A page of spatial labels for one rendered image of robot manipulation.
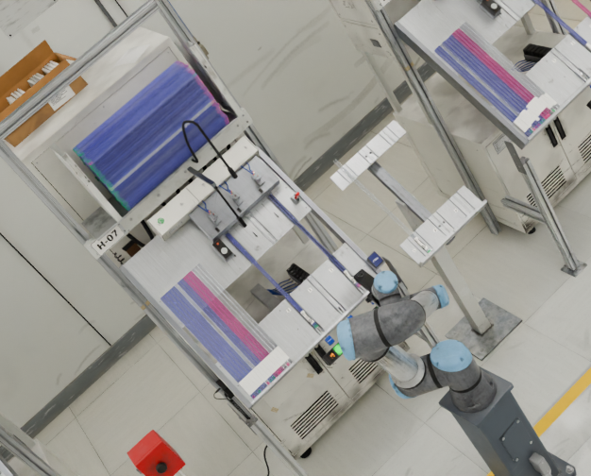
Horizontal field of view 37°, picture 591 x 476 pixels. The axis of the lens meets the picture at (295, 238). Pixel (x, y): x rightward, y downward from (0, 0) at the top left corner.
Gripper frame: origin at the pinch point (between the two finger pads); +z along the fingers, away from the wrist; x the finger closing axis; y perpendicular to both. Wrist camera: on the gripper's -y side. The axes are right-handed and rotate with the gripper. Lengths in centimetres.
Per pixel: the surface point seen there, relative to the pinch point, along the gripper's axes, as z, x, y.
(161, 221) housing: -3, -37, -74
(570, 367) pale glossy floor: 33, 42, 70
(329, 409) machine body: 67, -35, 15
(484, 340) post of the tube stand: 61, 33, 41
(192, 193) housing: -3, -22, -74
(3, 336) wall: 151, -128, -134
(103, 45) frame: -43, -14, -121
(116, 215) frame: -14, -48, -83
